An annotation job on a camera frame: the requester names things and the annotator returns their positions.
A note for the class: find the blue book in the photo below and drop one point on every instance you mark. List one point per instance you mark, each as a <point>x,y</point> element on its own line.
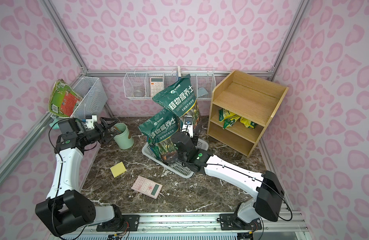
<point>179,74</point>

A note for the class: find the dark green soil bag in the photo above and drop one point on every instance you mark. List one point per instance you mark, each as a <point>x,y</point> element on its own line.
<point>179,98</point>
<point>159,129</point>

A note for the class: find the green red snack bag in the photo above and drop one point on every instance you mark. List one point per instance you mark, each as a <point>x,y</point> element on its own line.
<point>63,100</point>

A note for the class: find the small yellow green bag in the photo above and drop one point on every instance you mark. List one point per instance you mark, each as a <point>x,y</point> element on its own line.
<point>248,123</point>
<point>229,122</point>
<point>224,114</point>

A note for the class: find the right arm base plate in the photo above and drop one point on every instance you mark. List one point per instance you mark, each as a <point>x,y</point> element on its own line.
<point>229,222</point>

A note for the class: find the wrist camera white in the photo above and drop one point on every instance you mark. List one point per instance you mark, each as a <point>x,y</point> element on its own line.
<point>90,121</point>
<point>187,127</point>

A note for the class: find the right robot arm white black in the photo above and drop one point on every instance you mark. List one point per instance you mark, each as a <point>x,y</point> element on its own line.
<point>267,194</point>

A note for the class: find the mint green star hook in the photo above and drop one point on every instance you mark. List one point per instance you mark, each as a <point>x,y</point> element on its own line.
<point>54,125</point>

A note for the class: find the clear glass bowl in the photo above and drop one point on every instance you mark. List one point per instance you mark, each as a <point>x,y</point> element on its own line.
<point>139,92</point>

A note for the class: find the yellow sticky note pad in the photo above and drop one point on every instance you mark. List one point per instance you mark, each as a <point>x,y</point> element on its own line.
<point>118,169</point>

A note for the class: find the pink calculator in basket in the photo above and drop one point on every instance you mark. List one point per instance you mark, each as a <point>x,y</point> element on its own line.
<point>156,85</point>

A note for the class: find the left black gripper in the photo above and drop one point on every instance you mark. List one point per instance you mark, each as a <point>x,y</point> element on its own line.
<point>101,131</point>

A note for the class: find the white plastic basket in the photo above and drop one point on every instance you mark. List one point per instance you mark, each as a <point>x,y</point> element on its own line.
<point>185,170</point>

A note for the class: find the white mesh side basket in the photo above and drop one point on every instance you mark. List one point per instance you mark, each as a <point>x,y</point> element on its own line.
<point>94,98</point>

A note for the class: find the bundle of coloured pencils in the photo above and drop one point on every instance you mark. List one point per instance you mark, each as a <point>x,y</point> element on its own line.
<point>116,130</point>

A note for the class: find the mint green pencil cup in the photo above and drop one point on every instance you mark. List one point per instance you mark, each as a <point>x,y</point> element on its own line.
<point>124,140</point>

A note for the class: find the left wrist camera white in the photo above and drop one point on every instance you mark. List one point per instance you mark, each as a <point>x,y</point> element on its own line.
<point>90,121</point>

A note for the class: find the pink calculator on floor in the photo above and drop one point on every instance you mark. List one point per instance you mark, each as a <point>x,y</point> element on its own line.
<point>147,187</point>

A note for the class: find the wooden shelf unit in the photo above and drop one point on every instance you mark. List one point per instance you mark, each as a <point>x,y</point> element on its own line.
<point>250,97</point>

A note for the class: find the white wire wall basket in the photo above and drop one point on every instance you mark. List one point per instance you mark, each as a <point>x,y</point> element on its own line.
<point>140,77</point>

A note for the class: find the light blue cup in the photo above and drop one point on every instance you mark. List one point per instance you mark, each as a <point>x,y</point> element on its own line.
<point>202,92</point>

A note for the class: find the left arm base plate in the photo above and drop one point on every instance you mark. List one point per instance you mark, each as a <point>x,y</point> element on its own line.
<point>124,223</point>

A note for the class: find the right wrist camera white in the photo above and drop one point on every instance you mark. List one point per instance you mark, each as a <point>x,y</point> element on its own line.
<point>187,127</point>

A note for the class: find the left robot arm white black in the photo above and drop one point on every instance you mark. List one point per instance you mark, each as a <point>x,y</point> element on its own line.
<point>65,209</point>

